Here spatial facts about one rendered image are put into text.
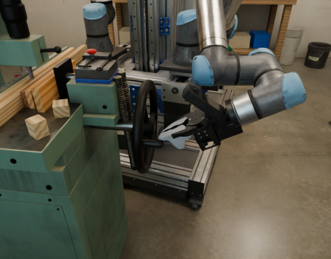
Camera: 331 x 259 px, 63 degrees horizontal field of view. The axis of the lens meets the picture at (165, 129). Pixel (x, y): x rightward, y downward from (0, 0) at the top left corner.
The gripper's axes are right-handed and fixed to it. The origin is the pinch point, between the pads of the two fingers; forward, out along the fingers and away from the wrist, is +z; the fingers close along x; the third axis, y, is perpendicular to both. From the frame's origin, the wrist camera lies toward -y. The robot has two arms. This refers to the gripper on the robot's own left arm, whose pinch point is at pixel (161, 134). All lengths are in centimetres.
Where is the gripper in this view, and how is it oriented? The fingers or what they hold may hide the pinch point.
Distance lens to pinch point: 71.9
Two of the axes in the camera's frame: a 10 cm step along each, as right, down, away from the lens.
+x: 1.3, -5.4, 8.3
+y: 4.9, 7.6, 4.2
